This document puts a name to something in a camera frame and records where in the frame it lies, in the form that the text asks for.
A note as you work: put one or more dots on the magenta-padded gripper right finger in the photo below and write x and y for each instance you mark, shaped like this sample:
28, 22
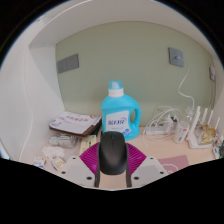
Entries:
136, 158

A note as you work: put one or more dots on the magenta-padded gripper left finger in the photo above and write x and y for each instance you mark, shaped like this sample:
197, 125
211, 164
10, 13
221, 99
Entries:
87, 156

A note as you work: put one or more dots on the black computer mouse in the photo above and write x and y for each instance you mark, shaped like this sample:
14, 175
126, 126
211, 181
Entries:
112, 153

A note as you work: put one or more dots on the pink mouse pad, girl drawing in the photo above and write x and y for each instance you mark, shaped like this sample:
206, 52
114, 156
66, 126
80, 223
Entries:
175, 163

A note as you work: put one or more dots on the small yellow box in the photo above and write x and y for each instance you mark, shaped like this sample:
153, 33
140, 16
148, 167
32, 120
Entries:
86, 143

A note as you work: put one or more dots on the clear plastic bag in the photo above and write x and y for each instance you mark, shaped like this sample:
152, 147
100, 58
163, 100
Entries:
63, 140

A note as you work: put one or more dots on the yellow white snack packet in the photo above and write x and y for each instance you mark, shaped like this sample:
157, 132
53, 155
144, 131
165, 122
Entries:
58, 162

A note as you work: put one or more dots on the white power strip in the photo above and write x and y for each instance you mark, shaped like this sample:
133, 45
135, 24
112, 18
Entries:
158, 130

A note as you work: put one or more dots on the stack of booklets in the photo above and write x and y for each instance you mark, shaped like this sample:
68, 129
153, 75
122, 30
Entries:
75, 122

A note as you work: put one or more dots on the blue white sachet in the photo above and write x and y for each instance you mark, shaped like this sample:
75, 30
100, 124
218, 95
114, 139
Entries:
39, 162

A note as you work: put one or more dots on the blue detergent bottle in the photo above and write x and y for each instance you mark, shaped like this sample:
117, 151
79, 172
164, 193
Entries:
116, 113

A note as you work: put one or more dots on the small white bottle, red label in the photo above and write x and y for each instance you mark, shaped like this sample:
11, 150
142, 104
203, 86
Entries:
181, 133

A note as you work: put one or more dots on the white router with antennas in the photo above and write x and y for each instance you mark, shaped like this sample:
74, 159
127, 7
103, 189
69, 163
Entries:
193, 133

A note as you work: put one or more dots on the gold foil packet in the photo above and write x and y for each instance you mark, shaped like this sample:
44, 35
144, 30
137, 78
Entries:
208, 133

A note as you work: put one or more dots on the wide grey wall plate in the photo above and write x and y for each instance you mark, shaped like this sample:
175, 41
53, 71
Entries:
68, 63

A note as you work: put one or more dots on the square grey wall socket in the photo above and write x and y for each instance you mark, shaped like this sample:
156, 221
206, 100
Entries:
176, 56

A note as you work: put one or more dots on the small white wall plug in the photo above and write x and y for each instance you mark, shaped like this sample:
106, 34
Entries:
212, 72

